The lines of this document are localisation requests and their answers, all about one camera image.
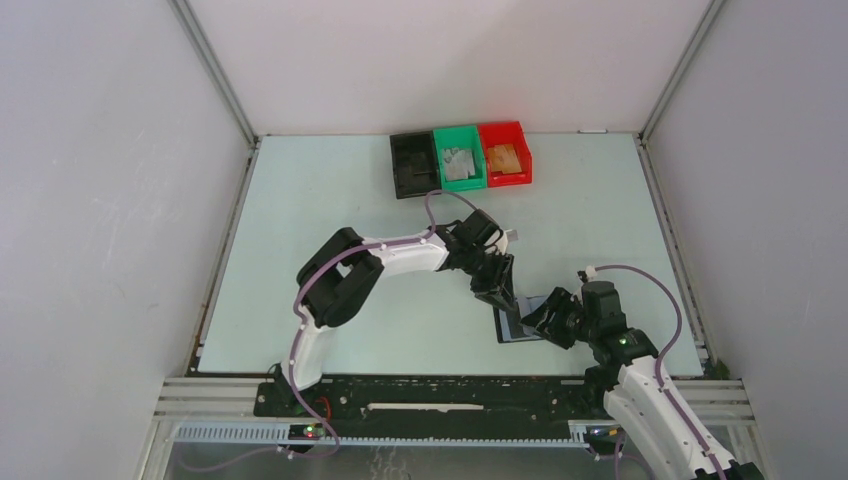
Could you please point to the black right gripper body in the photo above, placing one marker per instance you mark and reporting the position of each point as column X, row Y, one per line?
column 582, row 327

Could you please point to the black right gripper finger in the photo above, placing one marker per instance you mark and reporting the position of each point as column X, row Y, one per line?
column 552, row 327
column 559, row 300

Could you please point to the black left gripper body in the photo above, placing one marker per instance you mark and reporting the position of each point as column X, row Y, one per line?
column 486, row 266

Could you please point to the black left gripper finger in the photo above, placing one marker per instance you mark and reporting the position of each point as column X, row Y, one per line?
column 485, row 290
column 504, row 283

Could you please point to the black leather card holder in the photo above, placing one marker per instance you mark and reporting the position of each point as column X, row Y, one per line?
column 509, row 327

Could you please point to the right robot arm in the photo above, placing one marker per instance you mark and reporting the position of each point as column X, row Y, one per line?
column 632, row 386

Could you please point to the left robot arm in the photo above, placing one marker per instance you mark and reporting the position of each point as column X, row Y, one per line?
column 336, row 282

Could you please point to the orange cards in red bin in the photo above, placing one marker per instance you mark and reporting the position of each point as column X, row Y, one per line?
column 504, row 159

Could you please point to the green storage bin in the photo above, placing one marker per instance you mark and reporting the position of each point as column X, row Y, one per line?
column 466, row 137

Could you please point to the red storage bin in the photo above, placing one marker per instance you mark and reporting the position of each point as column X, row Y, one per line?
column 501, row 133

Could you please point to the black storage bin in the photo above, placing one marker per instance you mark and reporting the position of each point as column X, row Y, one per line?
column 408, row 143

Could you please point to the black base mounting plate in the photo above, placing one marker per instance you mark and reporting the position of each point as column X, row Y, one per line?
column 401, row 407

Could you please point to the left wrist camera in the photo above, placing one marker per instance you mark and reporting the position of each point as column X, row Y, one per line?
column 481, row 231

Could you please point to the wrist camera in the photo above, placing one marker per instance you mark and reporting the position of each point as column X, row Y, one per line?
column 481, row 231
column 588, row 274

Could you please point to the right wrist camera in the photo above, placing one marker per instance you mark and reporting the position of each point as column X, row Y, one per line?
column 588, row 274

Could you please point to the aluminium frame rail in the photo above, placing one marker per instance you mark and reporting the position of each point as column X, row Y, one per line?
column 206, row 409

